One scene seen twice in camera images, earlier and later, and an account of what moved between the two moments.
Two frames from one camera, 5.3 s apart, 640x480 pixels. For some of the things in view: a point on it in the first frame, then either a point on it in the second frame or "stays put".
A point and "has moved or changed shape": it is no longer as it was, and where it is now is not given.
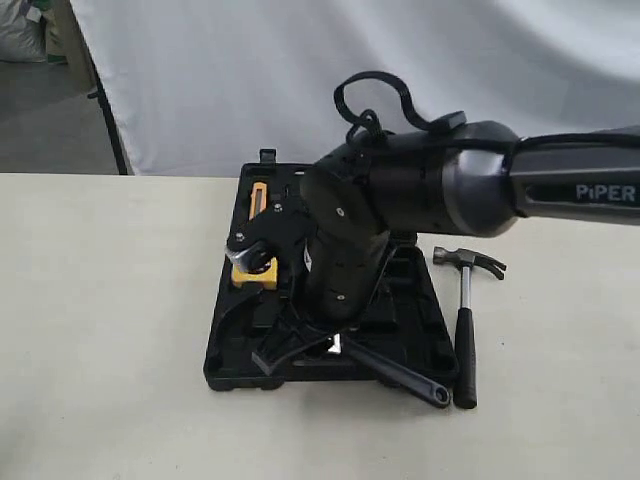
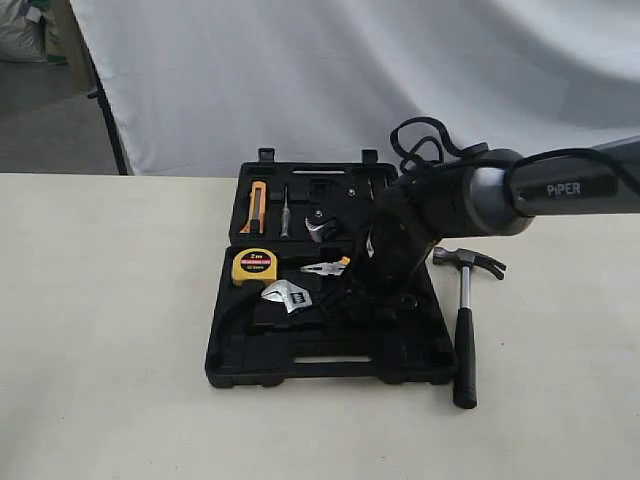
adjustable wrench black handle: x=436 y=396 has moved or changed shape
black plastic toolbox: x=268 y=333 stays put
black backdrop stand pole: x=101 y=91 stays put
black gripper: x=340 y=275 -> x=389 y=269
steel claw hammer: x=465 y=368 stays put
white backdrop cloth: x=201 y=87 stays put
